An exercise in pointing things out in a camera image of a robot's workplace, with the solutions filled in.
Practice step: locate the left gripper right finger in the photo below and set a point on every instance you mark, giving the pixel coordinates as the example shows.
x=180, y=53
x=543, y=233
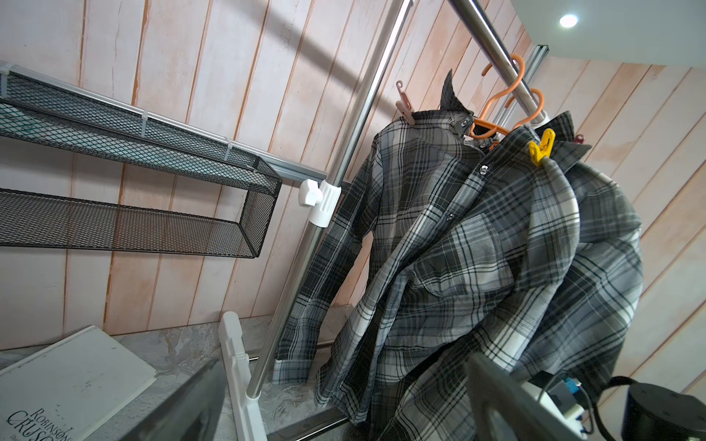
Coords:
x=503, y=410

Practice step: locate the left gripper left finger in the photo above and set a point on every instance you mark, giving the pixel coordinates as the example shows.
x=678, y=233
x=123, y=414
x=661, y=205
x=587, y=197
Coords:
x=190, y=413

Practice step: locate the grey plaid shirt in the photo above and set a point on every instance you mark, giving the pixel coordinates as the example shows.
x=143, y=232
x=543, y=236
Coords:
x=601, y=264
x=470, y=240

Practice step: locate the yellow clothespin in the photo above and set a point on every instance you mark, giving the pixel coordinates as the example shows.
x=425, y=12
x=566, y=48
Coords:
x=543, y=149

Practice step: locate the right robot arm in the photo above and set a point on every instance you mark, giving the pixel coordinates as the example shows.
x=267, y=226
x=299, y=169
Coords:
x=655, y=413

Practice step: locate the pink clothespin rear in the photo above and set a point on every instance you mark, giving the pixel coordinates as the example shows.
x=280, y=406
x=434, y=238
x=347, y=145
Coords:
x=403, y=104

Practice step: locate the black mesh shelf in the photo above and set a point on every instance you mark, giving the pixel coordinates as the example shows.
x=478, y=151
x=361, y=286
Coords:
x=87, y=173

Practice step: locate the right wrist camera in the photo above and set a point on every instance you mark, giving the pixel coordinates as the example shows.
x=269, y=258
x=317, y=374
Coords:
x=562, y=397

